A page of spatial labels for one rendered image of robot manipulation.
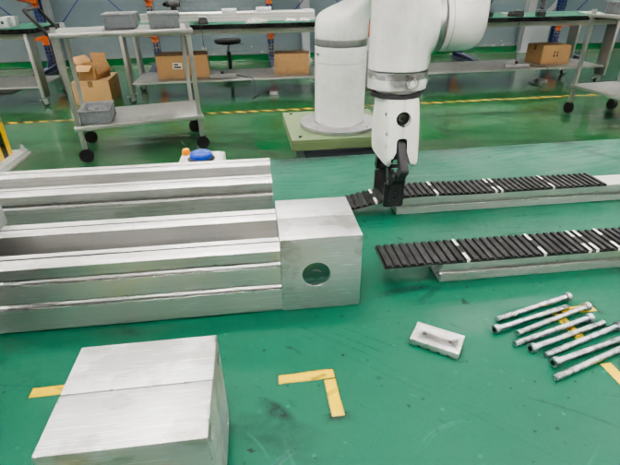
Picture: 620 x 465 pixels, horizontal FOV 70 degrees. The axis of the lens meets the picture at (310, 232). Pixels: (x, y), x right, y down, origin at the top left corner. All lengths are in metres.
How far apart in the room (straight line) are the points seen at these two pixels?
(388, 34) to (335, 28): 0.41
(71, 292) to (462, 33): 0.57
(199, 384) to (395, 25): 0.49
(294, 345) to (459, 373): 0.17
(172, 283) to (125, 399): 0.20
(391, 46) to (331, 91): 0.43
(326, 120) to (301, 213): 0.58
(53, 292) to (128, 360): 0.20
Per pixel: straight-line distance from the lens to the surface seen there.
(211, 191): 0.65
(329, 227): 0.49
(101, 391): 0.34
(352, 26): 1.03
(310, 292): 0.51
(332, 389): 0.44
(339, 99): 1.05
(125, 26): 3.57
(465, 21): 0.66
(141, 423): 0.31
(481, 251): 0.60
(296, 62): 5.42
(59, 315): 0.56
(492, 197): 0.79
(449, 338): 0.49
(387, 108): 0.65
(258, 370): 0.46
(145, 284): 0.51
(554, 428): 0.46
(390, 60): 0.64
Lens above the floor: 1.11
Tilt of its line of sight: 29 degrees down
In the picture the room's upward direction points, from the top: 1 degrees counter-clockwise
